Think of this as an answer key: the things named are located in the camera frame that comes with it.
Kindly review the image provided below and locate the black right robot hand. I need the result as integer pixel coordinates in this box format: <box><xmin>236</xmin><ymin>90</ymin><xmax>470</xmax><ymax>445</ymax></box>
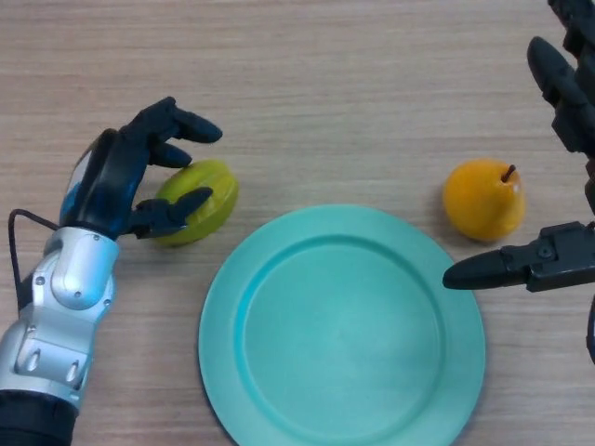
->
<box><xmin>442</xmin><ymin>0</ymin><xmax>595</xmax><ymax>293</ymax></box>

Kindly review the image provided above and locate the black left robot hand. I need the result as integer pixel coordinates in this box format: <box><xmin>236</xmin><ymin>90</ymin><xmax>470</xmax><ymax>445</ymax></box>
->
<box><xmin>59</xmin><ymin>96</ymin><xmax>223</xmax><ymax>241</ymax></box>

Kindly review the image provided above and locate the yellow-green starfruit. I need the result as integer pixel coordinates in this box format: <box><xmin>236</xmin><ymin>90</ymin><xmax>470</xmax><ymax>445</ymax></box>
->
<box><xmin>154</xmin><ymin>159</ymin><xmax>241</xmax><ymax>247</ymax></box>

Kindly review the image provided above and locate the teal round plate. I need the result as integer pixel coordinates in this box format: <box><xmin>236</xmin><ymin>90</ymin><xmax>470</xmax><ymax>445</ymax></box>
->
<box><xmin>198</xmin><ymin>203</ymin><xmax>487</xmax><ymax>446</ymax></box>

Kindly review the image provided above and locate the orange-yellow pear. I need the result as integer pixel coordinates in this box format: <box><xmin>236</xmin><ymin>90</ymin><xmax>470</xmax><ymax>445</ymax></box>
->
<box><xmin>442</xmin><ymin>158</ymin><xmax>527</xmax><ymax>242</ymax></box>

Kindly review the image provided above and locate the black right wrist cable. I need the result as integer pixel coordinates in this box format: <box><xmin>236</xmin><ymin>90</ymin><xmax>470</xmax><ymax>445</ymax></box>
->
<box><xmin>585</xmin><ymin>296</ymin><xmax>595</xmax><ymax>366</ymax></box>

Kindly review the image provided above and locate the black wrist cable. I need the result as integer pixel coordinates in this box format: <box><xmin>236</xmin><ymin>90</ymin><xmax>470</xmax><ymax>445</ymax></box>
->
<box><xmin>585</xmin><ymin>296</ymin><xmax>595</xmax><ymax>366</ymax></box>
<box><xmin>7</xmin><ymin>208</ymin><xmax>61</xmax><ymax>310</ymax></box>

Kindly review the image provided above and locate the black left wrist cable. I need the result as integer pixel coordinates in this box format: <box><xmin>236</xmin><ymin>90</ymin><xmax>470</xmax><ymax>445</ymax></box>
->
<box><xmin>7</xmin><ymin>208</ymin><xmax>61</xmax><ymax>310</ymax></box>

